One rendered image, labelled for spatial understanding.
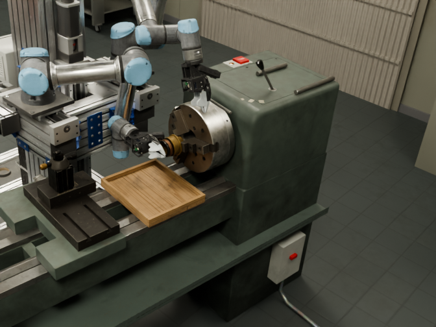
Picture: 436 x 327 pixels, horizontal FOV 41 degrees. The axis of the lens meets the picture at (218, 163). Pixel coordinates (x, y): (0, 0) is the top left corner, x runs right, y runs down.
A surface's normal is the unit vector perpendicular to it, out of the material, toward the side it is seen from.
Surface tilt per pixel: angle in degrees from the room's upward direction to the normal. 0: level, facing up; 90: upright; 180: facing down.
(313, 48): 90
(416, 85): 90
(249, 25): 90
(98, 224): 0
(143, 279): 0
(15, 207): 0
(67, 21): 90
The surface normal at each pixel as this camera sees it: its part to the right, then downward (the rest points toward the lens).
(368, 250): 0.08, -0.84
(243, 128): -0.75, 0.31
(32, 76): 0.08, 0.58
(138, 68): 0.34, 0.52
